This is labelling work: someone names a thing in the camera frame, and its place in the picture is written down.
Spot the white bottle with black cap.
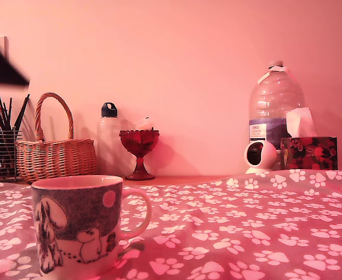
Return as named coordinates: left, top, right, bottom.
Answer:
left=96, top=101, right=129, bottom=177

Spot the white candle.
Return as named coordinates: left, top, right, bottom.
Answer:
left=137, top=116, right=151, bottom=131

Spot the cartoon print ceramic mug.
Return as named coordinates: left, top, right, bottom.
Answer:
left=30, top=174, right=153, bottom=277

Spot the red glass goblet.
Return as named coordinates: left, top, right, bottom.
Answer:
left=118, top=129, right=161, bottom=181

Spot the large clear water bottle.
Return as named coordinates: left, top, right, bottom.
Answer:
left=248, top=60, right=305, bottom=152

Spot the paw print cloth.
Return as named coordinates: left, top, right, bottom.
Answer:
left=0, top=168, right=342, bottom=280

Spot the white tissue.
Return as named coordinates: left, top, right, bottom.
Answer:
left=285, top=107, right=317, bottom=138

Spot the floral tissue box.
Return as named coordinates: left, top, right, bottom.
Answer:
left=280, top=136, right=339, bottom=171

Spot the wire utensil rack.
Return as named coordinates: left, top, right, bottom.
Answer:
left=0, top=129, right=24, bottom=181

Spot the wicker basket with handle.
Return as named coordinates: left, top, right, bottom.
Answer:
left=15, top=92, right=98, bottom=184

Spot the small white round camera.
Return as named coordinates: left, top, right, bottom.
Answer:
left=244, top=141, right=278, bottom=175

